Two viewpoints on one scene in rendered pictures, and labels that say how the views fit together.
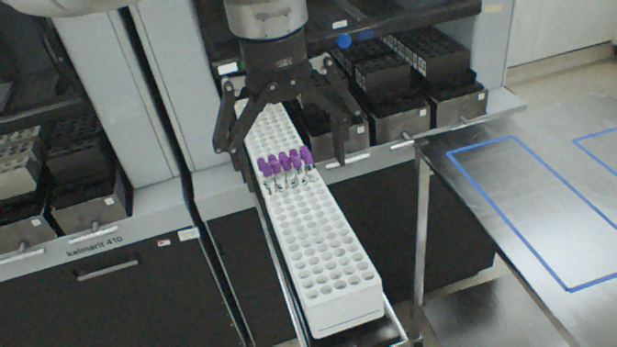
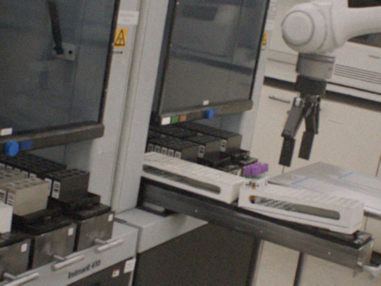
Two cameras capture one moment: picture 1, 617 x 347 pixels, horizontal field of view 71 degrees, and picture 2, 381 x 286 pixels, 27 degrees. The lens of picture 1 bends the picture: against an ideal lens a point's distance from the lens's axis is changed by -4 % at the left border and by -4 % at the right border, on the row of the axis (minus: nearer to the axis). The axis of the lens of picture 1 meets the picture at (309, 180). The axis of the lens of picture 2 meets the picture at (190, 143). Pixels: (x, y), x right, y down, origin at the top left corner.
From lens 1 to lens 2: 179 cm
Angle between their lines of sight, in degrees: 54
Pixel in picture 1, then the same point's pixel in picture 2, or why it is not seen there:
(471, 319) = not seen: outside the picture
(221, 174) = (138, 214)
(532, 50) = not seen: hidden behind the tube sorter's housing
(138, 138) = (104, 171)
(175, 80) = (136, 124)
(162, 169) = not seen: hidden behind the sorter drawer
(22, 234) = (58, 243)
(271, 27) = (328, 74)
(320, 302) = (355, 207)
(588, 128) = (337, 174)
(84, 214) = (94, 228)
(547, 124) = (317, 173)
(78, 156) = (78, 179)
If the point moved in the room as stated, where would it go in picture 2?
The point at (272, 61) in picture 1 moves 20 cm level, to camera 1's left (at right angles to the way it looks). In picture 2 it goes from (322, 90) to (278, 92)
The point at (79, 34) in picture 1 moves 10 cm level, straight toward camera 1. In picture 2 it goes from (113, 74) to (153, 83)
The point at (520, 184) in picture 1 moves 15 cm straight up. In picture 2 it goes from (340, 192) to (351, 142)
